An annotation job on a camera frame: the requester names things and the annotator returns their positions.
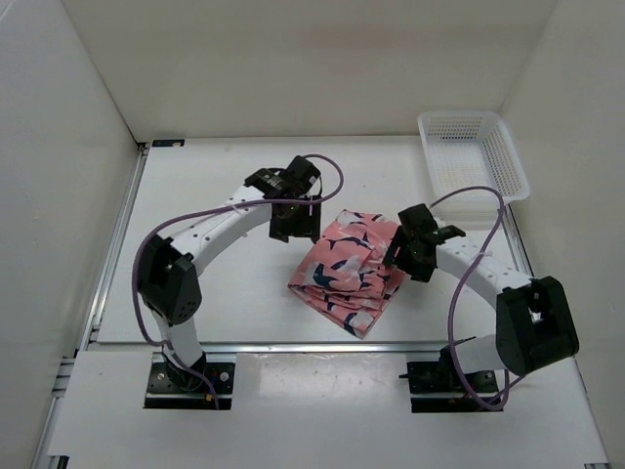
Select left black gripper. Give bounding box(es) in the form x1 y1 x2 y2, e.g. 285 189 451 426
269 194 322 243

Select pink shark print shorts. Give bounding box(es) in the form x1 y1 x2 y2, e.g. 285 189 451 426
288 210 406 339

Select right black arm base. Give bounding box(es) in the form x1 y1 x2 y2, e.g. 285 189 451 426
398 346 503 414

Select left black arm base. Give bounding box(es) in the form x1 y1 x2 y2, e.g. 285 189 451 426
144 353 236 410

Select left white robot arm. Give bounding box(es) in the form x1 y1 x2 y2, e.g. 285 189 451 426
131 156 325 394

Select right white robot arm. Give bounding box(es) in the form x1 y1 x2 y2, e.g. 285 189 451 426
383 226 580 391

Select white plastic mesh basket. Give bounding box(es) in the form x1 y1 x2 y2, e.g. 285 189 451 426
418 110 530 231

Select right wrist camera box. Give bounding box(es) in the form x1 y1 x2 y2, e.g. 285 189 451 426
398 203 438 240

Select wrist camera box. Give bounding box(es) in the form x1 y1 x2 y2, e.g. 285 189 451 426
398 203 438 240
281 155 320 196

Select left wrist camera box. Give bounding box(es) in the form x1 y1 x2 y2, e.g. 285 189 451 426
281 155 320 196

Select front aluminium frame rail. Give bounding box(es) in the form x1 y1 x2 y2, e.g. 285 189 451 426
202 341 445 355

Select left aluminium frame rail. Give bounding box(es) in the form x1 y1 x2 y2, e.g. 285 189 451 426
30 142 151 468

